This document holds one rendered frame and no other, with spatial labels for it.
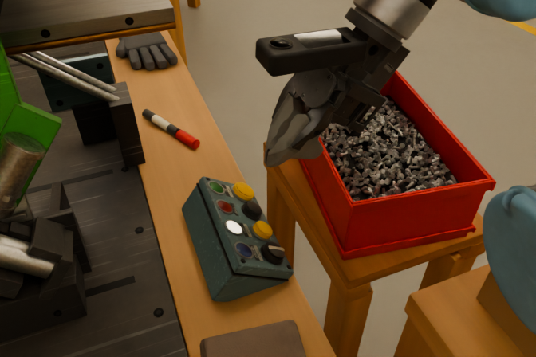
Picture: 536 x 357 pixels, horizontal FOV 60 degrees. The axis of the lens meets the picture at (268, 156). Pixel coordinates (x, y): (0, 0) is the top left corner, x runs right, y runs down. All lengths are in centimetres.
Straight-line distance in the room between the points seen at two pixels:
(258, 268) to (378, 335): 109
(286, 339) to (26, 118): 32
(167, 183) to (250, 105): 178
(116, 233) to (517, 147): 207
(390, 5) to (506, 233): 26
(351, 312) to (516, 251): 44
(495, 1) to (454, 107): 218
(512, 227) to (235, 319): 30
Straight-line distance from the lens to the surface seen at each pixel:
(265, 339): 48
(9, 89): 49
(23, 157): 47
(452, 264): 83
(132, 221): 63
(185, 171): 68
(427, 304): 62
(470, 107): 263
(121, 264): 59
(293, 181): 81
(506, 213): 37
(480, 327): 63
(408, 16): 52
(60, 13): 62
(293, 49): 48
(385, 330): 159
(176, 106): 82
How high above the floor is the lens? 135
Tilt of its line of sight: 40 degrees down
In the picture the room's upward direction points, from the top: straight up
